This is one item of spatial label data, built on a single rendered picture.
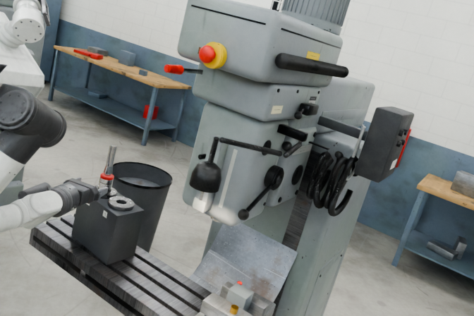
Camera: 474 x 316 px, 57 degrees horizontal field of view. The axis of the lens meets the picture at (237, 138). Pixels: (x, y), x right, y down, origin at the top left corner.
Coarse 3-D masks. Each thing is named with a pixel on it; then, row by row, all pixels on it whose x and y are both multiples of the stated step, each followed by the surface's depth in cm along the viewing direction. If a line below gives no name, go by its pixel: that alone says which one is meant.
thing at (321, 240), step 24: (336, 144) 149; (360, 144) 157; (312, 168) 154; (360, 192) 182; (264, 216) 166; (288, 216) 160; (312, 216) 156; (336, 216) 159; (288, 240) 161; (312, 240) 156; (336, 240) 174; (312, 264) 157; (336, 264) 190; (288, 288) 163; (312, 288) 168; (288, 312) 163; (312, 312) 182
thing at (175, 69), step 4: (168, 64) 104; (164, 68) 104; (168, 68) 104; (172, 68) 104; (176, 68) 106; (180, 68) 107; (184, 68) 109; (188, 68) 111; (192, 68) 112; (168, 72) 104; (172, 72) 105; (176, 72) 106; (180, 72) 107; (184, 72) 109; (188, 72) 111; (192, 72) 112; (196, 72) 113; (200, 72) 115
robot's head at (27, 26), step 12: (24, 0) 105; (36, 0) 106; (24, 12) 100; (36, 12) 102; (12, 24) 103; (24, 24) 99; (36, 24) 100; (12, 36) 104; (24, 36) 101; (36, 36) 102
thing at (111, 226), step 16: (112, 192) 158; (80, 208) 156; (96, 208) 151; (112, 208) 148; (128, 208) 149; (80, 224) 156; (96, 224) 151; (112, 224) 146; (128, 224) 150; (80, 240) 157; (96, 240) 151; (112, 240) 146; (128, 240) 153; (112, 256) 149; (128, 256) 156
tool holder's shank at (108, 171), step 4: (112, 148) 152; (112, 152) 153; (108, 156) 153; (112, 156) 153; (108, 160) 153; (112, 160) 154; (108, 164) 154; (112, 164) 155; (104, 168) 155; (108, 168) 154; (112, 168) 155; (104, 172) 154; (108, 172) 154; (112, 172) 156
